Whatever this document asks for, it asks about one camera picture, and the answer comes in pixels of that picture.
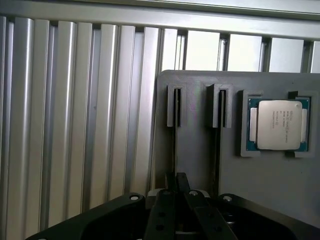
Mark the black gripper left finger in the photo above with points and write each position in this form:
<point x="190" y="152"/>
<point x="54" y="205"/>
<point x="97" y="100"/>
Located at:
<point x="160" y="215"/>

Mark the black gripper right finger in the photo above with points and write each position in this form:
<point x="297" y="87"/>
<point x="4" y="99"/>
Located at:
<point x="202" y="220"/>

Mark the black RAM stick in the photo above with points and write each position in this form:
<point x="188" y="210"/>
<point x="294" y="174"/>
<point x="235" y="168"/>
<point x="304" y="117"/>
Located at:
<point x="217" y="150"/>
<point x="176" y="140"/>

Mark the grey 3D-printed parts rack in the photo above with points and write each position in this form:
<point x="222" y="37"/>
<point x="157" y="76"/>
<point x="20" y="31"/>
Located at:
<point x="250" y="175"/>

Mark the silver Intel CPU green board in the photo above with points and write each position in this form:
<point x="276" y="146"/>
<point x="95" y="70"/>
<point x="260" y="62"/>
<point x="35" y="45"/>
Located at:
<point x="278" y="125"/>

